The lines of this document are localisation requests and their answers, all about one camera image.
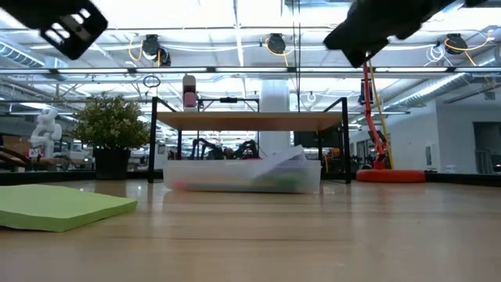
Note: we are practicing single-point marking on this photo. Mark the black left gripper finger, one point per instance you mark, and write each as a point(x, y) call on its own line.
point(35, 11)

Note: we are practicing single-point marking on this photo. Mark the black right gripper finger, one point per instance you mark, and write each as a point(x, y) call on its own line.
point(354, 39)

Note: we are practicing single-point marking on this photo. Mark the purple sticky note pad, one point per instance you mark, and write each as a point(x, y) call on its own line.
point(282, 160)

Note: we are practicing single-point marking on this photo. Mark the black background robot arm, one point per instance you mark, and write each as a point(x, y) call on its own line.
point(246, 149)
point(205, 148)

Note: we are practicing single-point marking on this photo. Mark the ceiling light bar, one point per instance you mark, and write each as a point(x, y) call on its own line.
point(94, 70)
point(172, 69)
point(477, 69)
point(250, 69)
point(411, 69)

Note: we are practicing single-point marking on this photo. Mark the white round column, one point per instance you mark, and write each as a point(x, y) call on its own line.
point(275, 96)

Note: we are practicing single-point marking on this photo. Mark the black monitor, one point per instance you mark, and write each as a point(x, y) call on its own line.
point(313, 139)

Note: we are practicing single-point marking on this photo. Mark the white humanoid robot figure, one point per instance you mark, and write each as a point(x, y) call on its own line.
point(47, 133)

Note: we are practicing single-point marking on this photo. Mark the potted green artificial plant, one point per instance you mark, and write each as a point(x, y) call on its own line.
point(111, 125)

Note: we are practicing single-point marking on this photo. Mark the red desk lamp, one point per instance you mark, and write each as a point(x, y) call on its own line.
point(391, 175)

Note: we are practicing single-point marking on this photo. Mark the clear pencil box pink lid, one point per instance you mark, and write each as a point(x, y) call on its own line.
point(219, 176)

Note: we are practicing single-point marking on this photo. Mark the green sticky note pad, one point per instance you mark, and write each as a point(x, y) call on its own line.
point(58, 205)

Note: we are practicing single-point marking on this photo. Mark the silver ceiling duct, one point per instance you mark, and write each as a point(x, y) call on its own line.
point(430, 92)

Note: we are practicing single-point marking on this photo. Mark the wooden shelf riser black frame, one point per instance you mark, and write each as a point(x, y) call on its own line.
point(250, 121)

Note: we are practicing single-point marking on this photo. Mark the black aluminium table frame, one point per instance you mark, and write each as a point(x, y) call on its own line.
point(39, 177)

